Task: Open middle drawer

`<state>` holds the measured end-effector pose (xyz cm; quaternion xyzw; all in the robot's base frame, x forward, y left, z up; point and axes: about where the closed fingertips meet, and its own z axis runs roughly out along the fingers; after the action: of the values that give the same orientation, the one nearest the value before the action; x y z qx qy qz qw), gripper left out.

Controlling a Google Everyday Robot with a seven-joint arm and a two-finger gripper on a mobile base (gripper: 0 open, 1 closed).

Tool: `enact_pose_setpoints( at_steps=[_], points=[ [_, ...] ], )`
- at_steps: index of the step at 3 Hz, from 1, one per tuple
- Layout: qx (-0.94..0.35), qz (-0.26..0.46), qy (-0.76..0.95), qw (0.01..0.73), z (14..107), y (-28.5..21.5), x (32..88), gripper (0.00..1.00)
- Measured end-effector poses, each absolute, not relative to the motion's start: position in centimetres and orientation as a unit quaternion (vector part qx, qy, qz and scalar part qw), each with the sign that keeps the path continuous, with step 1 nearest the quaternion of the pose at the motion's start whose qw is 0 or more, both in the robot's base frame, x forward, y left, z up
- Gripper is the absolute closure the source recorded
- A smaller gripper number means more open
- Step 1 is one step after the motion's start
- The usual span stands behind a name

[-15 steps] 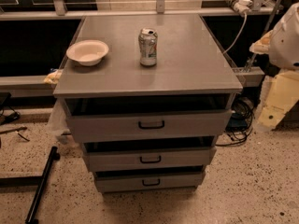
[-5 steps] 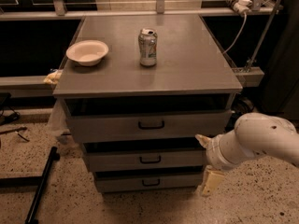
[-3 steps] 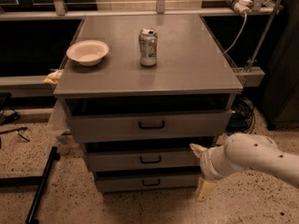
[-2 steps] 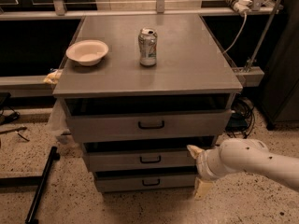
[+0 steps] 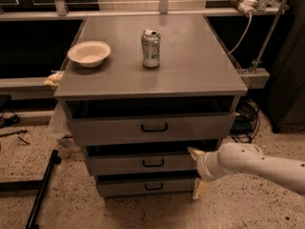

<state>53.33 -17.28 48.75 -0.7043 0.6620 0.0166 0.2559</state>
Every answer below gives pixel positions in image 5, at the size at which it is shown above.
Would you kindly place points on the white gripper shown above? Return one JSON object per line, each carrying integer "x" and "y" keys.
{"x": 203, "y": 166}

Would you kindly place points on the grey drawer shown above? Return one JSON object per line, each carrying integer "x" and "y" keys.
{"x": 137, "y": 187}
{"x": 148, "y": 129}
{"x": 108, "y": 165}

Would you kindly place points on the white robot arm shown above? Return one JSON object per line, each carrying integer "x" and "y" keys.
{"x": 242, "y": 158}

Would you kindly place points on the grey bottom drawer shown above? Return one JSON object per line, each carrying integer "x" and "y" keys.
{"x": 137, "y": 187}

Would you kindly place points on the grey drawer cabinet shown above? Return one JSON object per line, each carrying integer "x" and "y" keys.
{"x": 123, "y": 105}

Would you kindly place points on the grey top drawer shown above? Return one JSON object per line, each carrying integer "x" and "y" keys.
{"x": 148, "y": 129}

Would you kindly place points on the silver soda can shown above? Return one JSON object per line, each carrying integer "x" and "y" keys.
{"x": 150, "y": 41}

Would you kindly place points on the black metal stand leg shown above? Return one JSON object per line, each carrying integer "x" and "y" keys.
{"x": 54, "y": 160}

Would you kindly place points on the clear plastic bag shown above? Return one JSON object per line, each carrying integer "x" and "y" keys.
{"x": 58, "y": 126}

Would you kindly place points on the white bowl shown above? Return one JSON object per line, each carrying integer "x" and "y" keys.
{"x": 89, "y": 54}

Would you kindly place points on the yellow cloth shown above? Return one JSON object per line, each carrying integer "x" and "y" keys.
{"x": 54, "y": 79}

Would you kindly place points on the white power strip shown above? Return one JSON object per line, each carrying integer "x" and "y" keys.
{"x": 244, "y": 6}

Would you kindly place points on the grey metal rail frame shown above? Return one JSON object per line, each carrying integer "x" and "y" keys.
{"x": 28, "y": 86}

